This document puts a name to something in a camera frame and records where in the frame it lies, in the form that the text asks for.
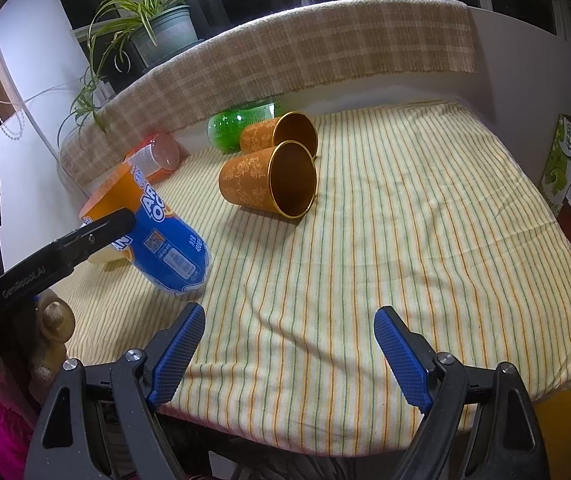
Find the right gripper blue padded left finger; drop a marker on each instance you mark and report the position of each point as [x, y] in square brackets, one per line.
[143, 380]

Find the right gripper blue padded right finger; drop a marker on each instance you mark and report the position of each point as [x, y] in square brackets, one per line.
[436, 383]

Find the orange labelled clear jar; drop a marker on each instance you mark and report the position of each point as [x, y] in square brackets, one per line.
[157, 157]

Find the striped yellow table cloth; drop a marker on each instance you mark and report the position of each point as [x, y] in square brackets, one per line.
[419, 207]

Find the beige plaid cloth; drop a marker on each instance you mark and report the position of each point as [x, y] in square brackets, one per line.
[289, 51]

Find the gloved left hand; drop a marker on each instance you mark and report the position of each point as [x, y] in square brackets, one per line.
[33, 347]

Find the spider plant in grey pot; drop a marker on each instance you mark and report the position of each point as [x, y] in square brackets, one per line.
[120, 38]

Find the near orange patterned cup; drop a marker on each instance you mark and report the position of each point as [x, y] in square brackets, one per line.
[280, 180]

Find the orange patterned cup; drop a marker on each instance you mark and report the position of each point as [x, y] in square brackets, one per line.
[280, 180]
[292, 126]

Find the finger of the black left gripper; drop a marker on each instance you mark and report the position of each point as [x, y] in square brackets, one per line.
[57, 260]

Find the green white paper bag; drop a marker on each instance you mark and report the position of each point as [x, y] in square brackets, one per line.
[556, 178]

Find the blue orange paper cup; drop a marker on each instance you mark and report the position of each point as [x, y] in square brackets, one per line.
[161, 246]

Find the far orange patterned cup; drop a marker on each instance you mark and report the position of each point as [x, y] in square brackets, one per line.
[292, 126]

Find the green plastic bottle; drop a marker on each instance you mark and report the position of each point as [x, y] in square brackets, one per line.
[224, 129]

